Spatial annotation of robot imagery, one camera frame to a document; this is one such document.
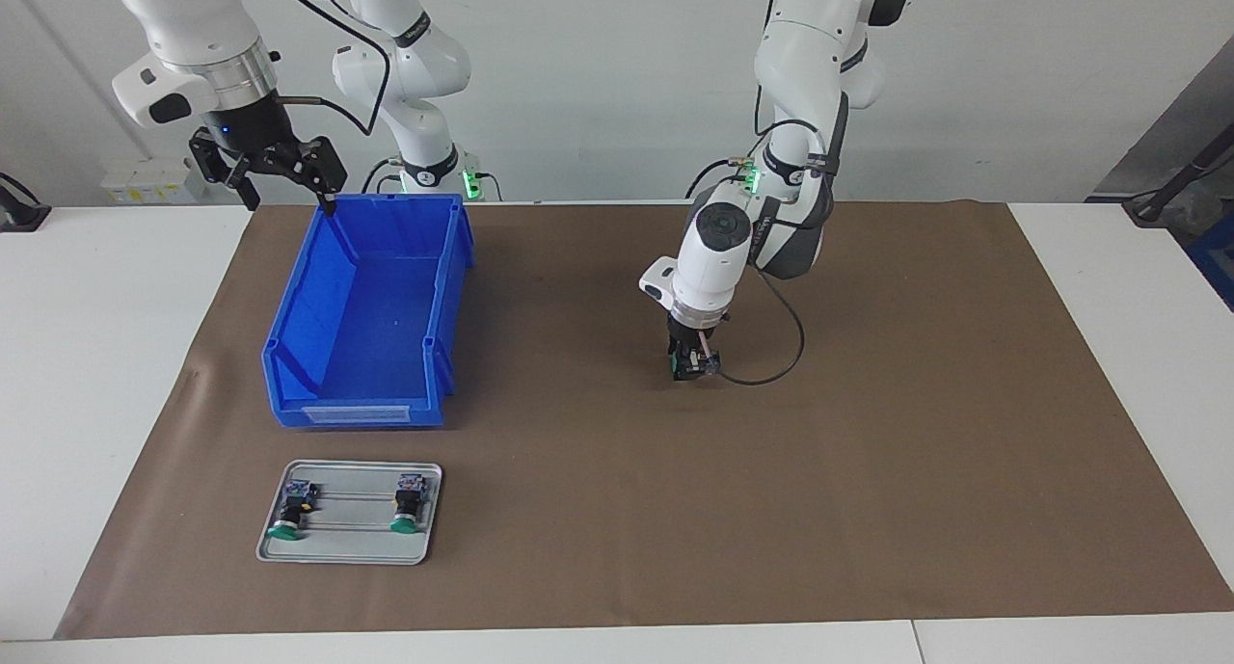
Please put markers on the brown paper table mat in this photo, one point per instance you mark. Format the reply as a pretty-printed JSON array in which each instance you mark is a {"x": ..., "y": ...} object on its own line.
[{"x": 771, "y": 471}]

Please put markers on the green lit base connector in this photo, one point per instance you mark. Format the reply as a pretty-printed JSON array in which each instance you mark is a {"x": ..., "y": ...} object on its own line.
[
  {"x": 470, "y": 180},
  {"x": 744, "y": 177}
]

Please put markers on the black stand pole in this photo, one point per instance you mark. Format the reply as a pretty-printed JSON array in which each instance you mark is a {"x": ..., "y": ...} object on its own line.
[{"x": 1152, "y": 211}]

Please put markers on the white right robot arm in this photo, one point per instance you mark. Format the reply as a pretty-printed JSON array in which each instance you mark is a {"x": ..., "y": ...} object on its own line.
[{"x": 415, "y": 66}]

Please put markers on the white wall socket box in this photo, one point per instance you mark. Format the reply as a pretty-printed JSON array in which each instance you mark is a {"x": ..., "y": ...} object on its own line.
[{"x": 145, "y": 177}]

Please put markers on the blue crate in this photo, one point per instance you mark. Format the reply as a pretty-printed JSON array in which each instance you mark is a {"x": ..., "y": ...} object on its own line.
[{"x": 1220, "y": 259}]

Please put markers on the black clamp mount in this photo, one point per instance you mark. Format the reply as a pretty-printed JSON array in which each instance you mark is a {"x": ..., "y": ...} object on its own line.
[{"x": 24, "y": 216}]

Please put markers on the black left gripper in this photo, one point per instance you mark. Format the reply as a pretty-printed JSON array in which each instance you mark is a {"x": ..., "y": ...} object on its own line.
[{"x": 689, "y": 334}]

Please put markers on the blue plastic storage bin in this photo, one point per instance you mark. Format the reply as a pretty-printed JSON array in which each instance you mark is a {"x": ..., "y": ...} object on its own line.
[{"x": 366, "y": 307}]

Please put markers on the grey metal tray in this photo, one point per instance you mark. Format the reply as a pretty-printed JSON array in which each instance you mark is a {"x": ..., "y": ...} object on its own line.
[{"x": 352, "y": 539}]

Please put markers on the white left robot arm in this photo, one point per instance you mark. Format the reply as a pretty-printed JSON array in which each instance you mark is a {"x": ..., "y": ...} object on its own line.
[{"x": 800, "y": 47}]

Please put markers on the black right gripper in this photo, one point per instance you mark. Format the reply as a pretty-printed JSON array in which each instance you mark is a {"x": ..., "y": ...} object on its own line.
[{"x": 251, "y": 134}]

